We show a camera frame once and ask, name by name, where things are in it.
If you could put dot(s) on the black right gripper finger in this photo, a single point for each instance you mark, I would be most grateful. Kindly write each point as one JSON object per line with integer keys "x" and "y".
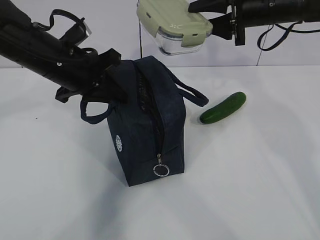
{"x": 222, "y": 26}
{"x": 209, "y": 6}

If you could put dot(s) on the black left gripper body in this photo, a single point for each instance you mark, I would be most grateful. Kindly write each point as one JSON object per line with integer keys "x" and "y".
{"x": 76, "y": 70}

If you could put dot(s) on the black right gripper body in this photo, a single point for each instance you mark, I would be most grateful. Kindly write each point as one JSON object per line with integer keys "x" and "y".
{"x": 247, "y": 14}

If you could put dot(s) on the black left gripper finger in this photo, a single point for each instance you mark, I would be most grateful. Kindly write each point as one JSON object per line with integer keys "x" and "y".
{"x": 110, "y": 82}
{"x": 99, "y": 95}

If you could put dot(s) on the glass container green lid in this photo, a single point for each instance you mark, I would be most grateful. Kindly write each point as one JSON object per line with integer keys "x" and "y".
{"x": 173, "y": 28}

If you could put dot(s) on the dark blue lunch bag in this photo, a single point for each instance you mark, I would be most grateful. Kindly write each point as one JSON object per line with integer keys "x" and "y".
{"x": 148, "y": 130}

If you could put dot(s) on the green cucumber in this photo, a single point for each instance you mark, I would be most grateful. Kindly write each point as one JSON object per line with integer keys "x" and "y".
{"x": 224, "y": 109}

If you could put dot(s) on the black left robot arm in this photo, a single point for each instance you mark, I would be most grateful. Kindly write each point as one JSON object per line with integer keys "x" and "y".
{"x": 17, "y": 31}

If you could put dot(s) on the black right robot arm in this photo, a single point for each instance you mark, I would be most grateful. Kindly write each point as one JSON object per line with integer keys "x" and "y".
{"x": 289, "y": 13}

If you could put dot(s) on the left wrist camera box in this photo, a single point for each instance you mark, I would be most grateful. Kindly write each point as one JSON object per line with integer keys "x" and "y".
{"x": 77, "y": 34}

